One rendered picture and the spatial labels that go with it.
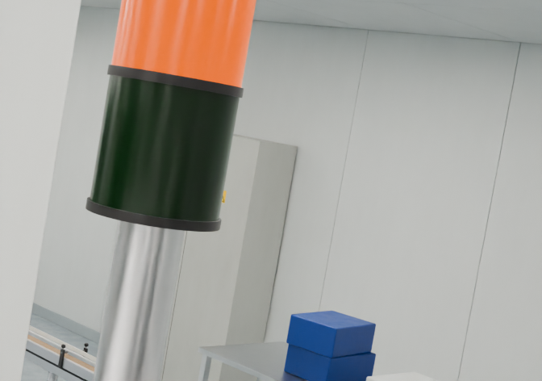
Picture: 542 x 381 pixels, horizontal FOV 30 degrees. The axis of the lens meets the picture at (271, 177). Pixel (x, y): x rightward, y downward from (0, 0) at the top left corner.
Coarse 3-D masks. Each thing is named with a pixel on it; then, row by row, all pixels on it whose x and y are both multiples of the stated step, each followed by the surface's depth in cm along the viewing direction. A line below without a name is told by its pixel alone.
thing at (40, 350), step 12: (36, 336) 504; (48, 336) 508; (36, 348) 499; (48, 348) 498; (60, 348) 489; (72, 348) 494; (84, 348) 493; (36, 360) 498; (48, 360) 491; (60, 360) 482; (72, 360) 483; (84, 360) 476; (60, 372) 483; (72, 372) 477; (84, 372) 471
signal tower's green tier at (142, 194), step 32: (128, 96) 36; (160, 96) 35; (192, 96) 35; (224, 96) 36; (128, 128) 36; (160, 128) 35; (192, 128) 36; (224, 128) 37; (96, 160) 37; (128, 160) 36; (160, 160) 35; (192, 160) 36; (224, 160) 37; (96, 192) 37; (128, 192) 36; (160, 192) 36; (192, 192) 36
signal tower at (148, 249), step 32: (128, 224) 37; (160, 224) 36; (192, 224) 36; (128, 256) 37; (160, 256) 37; (128, 288) 37; (160, 288) 37; (128, 320) 37; (160, 320) 37; (128, 352) 37; (160, 352) 38
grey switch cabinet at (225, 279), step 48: (240, 144) 730; (288, 144) 745; (240, 192) 727; (288, 192) 747; (192, 240) 758; (240, 240) 723; (192, 288) 754; (240, 288) 728; (192, 336) 751; (240, 336) 736
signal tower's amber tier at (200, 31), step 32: (128, 0) 36; (160, 0) 35; (192, 0) 35; (224, 0) 36; (128, 32) 36; (160, 32) 35; (192, 32) 35; (224, 32) 36; (128, 64) 36; (160, 64) 35; (192, 64) 35; (224, 64) 36
